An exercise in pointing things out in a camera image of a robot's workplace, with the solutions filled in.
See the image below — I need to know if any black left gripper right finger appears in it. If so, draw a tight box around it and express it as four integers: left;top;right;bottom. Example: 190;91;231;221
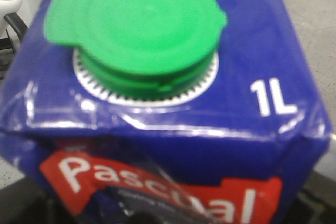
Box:
295;172;335;224

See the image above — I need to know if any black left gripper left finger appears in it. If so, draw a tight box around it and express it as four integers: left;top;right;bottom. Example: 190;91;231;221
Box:
1;178;68;223

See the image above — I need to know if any blue milk carton green cap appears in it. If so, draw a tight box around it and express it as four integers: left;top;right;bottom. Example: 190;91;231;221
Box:
1;0;332;223

